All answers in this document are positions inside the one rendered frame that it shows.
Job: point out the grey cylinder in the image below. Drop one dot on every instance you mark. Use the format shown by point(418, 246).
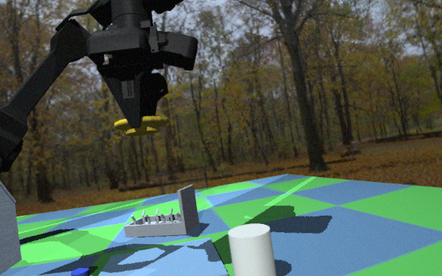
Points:
point(251, 250)

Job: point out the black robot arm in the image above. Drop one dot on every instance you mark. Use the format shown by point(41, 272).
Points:
point(69, 44)

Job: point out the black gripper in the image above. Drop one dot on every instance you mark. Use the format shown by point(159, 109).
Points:
point(129, 74)

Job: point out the yellow round plate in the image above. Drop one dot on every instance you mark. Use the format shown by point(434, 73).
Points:
point(148, 125)

